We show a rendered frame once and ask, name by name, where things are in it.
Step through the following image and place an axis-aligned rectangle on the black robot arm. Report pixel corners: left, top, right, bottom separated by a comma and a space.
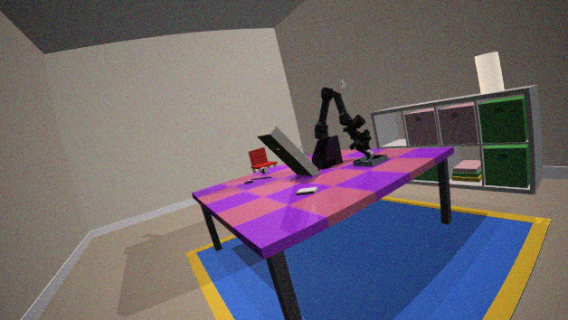
315, 88, 370, 141

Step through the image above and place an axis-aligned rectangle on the beige rectangular block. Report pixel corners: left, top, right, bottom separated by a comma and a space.
296, 187, 318, 196

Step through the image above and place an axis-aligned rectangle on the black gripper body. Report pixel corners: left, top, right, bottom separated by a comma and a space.
349, 130, 372, 150

